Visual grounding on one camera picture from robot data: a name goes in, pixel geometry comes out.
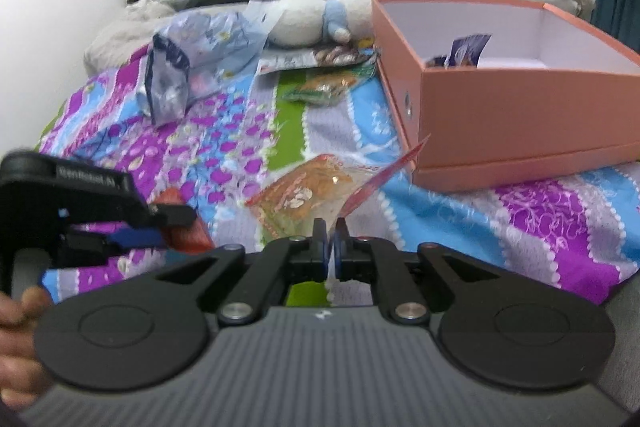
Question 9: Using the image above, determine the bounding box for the light blue plastic bag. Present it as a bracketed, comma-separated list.
[159, 0, 282, 104]

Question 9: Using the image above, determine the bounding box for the purple snack packet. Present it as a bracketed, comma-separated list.
[425, 34, 492, 70]

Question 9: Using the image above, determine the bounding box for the white blue plush toy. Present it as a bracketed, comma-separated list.
[264, 0, 374, 48]

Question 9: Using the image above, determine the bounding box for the brown white snack packet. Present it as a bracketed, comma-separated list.
[256, 45, 377, 76]

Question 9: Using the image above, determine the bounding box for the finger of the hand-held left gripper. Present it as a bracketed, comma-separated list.
[149, 204, 197, 231]
[102, 229, 167, 254]

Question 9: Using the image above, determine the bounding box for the person's left hand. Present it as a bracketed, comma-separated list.
[0, 286, 53, 409]

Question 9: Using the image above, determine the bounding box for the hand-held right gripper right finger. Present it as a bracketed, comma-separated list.
[332, 218, 506, 326]

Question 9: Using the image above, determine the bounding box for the pink cardboard box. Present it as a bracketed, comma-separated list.
[371, 0, 640, 194]

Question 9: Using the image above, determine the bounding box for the dark blue snack packet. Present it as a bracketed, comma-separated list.
[136, 33, 192, 126]

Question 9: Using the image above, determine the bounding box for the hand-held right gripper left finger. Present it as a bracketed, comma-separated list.
[155, 217, 331, 326]

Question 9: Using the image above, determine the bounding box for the grey cloth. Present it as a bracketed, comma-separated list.
[596, 266, 640, 414]

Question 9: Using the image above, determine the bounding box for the small red snack packet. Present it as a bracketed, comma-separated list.
[152, 188, 216, 256]

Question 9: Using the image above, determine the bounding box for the clear orange snack packet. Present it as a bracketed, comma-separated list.
[244, 134, 432, 244]

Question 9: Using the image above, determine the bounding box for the green snack packet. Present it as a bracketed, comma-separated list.
[279, 73, 369, 108]

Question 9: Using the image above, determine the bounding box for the purple printed bed sheet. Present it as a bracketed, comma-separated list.
[37, 42, 640, 308]

